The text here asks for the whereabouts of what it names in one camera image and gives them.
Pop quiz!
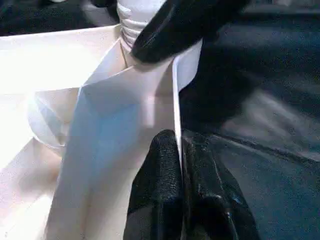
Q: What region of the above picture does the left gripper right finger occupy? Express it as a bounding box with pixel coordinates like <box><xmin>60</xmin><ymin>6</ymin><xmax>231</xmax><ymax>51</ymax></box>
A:
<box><xmin>182</xmin><ymin>131</ymin><xmax>262</xmax><ymax>240</ymax></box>

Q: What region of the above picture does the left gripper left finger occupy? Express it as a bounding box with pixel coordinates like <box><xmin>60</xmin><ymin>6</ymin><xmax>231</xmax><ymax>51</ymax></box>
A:
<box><xmin>122</xmin><ymin>129</ymin><xmax>184</xmax><ymax>240</ymax></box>

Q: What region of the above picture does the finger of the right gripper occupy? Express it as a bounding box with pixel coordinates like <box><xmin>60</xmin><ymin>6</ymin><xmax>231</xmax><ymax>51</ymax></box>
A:
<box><xmin>129</xmin><ymin>0</ymin><xmax>251</xmax><ymax>65</ymax></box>

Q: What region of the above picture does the white plastic table leg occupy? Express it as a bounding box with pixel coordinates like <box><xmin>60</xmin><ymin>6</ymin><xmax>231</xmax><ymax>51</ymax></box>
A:
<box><xmin>115</xmin><ymin>0</ymin><xmax>168</xmax><ymax>52</ymax></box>

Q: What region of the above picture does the white plastic table top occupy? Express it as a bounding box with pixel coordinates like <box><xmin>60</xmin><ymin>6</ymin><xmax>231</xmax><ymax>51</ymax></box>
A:
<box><xmin>0</xmin><ymin>24</ymin><xmax>205</xmax><ymax>240</ymax></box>

